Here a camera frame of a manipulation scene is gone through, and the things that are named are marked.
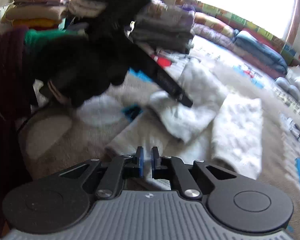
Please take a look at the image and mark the stack of grey purple clothes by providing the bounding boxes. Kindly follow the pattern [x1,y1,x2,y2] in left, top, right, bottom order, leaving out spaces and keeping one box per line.
[130,4,197,54]

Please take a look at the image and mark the white quilted pants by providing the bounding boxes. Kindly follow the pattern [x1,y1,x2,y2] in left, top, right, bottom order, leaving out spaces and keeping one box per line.
[105,60,263,180]

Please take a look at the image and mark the light blue plush toy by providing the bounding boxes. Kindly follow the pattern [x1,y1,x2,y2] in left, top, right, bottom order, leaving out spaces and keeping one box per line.
[275,76,300,102]

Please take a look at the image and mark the colourful alphabet foam mat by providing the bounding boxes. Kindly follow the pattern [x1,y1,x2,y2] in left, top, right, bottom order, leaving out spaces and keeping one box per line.
[180,0,300,74]

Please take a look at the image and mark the blue folded blanket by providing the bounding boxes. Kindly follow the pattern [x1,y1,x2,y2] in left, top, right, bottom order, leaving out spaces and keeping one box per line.
[232,30,288,75]

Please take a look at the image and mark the yellow cartoon pillow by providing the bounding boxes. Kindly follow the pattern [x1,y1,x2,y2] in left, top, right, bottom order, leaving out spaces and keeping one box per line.
[194,11,237,37]

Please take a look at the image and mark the stack of colourful clothes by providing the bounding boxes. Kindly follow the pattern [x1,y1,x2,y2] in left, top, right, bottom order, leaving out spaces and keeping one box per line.
[5,0,75,30]

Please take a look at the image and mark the purple floral quilt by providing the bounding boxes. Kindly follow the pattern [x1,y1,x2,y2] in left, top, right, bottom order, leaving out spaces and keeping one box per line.
[192,22,285,79]

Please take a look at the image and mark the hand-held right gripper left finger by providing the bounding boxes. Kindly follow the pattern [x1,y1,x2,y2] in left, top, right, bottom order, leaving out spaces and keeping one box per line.
[59,146,144,200]

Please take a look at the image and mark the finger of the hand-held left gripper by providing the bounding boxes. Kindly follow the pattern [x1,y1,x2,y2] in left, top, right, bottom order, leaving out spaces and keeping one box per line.
[176,91,194,108]

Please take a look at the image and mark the window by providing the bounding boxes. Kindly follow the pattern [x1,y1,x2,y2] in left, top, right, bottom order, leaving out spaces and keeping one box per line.
[187,0,300,40]

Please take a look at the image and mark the cartoon printed blanket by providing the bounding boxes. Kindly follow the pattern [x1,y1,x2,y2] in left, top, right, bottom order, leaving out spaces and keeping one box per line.
[15,34,300,230]

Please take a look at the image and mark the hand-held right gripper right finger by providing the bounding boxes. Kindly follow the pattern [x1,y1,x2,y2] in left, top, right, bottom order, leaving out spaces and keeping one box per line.
[151,146,238,200]

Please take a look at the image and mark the person's left forearm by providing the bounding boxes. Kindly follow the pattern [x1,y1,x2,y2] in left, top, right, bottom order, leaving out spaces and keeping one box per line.
[0,26,39,240]

